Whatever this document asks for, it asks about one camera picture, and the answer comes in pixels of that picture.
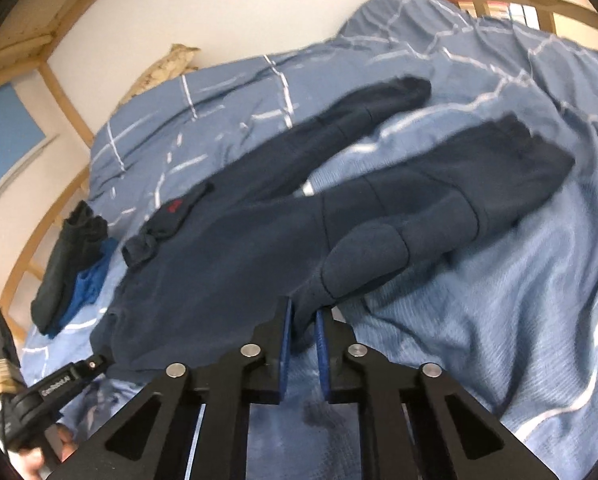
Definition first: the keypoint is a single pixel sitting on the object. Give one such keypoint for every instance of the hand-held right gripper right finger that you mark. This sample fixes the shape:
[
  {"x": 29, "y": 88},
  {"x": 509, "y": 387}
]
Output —
[{"x": 323, "y": 360}]

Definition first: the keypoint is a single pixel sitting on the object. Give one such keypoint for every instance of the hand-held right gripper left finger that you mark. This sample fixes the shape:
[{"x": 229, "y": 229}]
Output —
[{"x": 285, "y": 350}]

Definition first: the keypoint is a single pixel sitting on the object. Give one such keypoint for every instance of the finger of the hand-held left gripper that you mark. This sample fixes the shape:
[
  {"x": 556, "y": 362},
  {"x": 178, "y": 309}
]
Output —
[{"x": 71, "y": 376}]

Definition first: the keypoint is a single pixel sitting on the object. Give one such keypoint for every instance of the navy blue sweatshirt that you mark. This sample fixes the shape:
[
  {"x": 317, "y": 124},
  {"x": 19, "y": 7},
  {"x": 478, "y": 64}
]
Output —
[{"x": 259, "y": 240}]

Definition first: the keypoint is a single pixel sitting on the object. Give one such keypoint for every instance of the person's left hand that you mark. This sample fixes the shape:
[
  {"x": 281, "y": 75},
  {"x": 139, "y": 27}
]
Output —
[{"x": 67, "y": 441}]

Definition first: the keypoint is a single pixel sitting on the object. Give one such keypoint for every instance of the folded blue garment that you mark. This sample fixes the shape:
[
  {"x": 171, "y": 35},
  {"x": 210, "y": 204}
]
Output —
[{"x": 90, "y": 280}]

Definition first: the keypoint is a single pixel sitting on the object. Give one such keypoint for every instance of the folded dark garment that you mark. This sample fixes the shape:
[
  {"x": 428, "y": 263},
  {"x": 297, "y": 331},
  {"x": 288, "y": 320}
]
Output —
[{"x": 61, "y": 270}]

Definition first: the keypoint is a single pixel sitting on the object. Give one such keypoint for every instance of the dark cloth with red label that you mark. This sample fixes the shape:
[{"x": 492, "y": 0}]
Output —
[{"x": 171, "y": 212}]

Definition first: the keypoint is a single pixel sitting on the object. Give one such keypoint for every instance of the beige pillow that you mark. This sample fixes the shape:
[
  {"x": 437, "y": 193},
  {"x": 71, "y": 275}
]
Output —
[{"x": 159, "y": 72}]

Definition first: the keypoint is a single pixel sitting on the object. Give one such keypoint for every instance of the blue quilt with white lines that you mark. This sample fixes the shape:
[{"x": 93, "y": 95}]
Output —
[{"x": 429, "y": 45}]

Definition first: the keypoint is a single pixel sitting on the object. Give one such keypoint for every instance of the wooden bed frame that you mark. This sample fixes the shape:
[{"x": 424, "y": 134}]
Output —
[{"x": 54, "y": 95}]

